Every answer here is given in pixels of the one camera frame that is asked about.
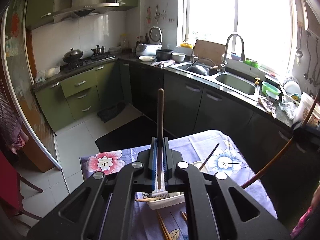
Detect green cabinets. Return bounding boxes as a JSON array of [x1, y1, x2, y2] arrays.
[[34, 60, 133, 132], [25, 0, 139, 29]]

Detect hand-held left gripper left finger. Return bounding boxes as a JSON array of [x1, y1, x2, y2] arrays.
[[27, 137, 158, 240]]

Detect dark crumpled wrapper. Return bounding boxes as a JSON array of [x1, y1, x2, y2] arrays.
[[257, 95, 277, 118]]

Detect hanging wall ornament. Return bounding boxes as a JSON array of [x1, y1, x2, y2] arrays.
[[146, 5, 160, 23]]

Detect checked purple apron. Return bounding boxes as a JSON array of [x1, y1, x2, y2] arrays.
[[0, 80, 29, 154]]

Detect steel double sink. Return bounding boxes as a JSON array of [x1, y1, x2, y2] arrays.
[[170, 61, 262, 102]]

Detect white plastic jar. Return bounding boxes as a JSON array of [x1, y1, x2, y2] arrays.
[[292, 92, 317, 125]]

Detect wooden cutting board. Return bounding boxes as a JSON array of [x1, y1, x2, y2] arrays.
[[194, 39, 227, 65]]

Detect black pan in sink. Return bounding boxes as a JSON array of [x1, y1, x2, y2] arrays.
[[186, 58, 223, 77]]

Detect dark patterned rug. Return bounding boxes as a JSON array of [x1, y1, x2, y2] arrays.
[[97, 102, 127, 123]]

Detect gas stove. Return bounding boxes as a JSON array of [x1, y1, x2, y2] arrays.
[[60, 52, 118, 70]]

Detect green lower cabinets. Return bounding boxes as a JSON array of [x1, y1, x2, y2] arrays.
[[34, 60, 133, 132]]

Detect green plastic basin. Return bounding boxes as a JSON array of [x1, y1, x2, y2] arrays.
[[261, 81, 282, 97]]

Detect sliding glass door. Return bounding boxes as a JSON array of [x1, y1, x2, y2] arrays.
[[0, 0, 63, 173]]

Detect dark lower cabinets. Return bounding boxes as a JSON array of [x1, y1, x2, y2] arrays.
[[119, 60, 320, 180]]

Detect steel kitchen faucet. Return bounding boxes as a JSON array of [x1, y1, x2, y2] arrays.
[[221, 34, 246, 73]]

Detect white plastic utensil holder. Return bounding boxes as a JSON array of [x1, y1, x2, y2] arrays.
[[144, 161, 209, 210]]

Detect person's right forearm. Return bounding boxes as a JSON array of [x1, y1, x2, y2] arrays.
[[290, 190, 320, 239]]

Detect green upper cabinets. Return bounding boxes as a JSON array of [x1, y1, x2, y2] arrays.
[[25, 0, 139, 29]]

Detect white dish plates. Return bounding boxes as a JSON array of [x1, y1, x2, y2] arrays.
[[282, 76, 302, 98]]

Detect white plastic bag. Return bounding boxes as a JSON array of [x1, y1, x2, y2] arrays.
[[35, 65, 62, 83]]

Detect hanging steel ladle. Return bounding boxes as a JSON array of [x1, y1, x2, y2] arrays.
[[309, 34, 316, 85], [296, 26, 303, 58], [303, 31, 310, 80]]

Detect black floor mat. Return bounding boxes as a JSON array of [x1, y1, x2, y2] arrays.
[[95, 115, 175, 153]]

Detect white rice cooker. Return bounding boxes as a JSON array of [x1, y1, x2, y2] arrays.
[[136, 43, 162, 56]]

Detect green sill containers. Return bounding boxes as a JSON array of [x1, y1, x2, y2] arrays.
[[244, 58, 262, 68]]

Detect purple floral tablecloth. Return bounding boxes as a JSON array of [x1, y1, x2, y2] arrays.
[[79, 129, 278, 240]]

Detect red wooden chair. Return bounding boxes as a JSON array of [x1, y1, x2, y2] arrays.
[[0, 150, 44, 220]]

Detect black cooking pot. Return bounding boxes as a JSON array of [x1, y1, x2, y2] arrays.
[[156, 49, 174, 61]]

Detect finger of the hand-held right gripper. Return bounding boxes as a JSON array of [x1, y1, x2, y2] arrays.
[[291, 123, 320, 153]]

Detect black wok with lid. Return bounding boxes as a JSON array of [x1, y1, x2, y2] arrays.
[[62, 48, 84, 63]]

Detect white bowl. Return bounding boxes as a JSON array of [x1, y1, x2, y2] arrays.
[[171, 52, 186, 63]]

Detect kitchen window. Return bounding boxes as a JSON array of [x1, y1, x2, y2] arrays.
[[179, 0, 303, 77]]

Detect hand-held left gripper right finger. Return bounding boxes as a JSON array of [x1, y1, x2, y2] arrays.
[[163, 137, 292, 240]]

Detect crumpled foil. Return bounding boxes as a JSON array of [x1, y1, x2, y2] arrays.
[[279, 95, 298, 120]]

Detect grey dish cloth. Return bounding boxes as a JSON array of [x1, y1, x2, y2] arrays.
[[152, 59, 175, 68]]

